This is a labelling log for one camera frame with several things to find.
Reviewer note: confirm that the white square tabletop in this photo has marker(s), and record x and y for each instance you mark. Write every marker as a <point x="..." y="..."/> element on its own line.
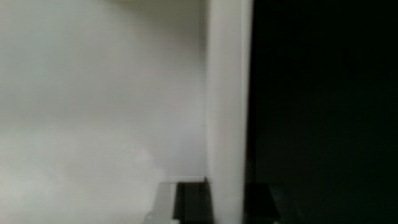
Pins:
<point x="123" y="106"/>

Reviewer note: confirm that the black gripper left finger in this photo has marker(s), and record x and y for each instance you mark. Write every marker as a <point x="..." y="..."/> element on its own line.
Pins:
<point x="183" y="203"/>

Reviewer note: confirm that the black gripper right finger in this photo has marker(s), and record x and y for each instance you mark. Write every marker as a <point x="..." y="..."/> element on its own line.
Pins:
<point x="260" y="209"/>

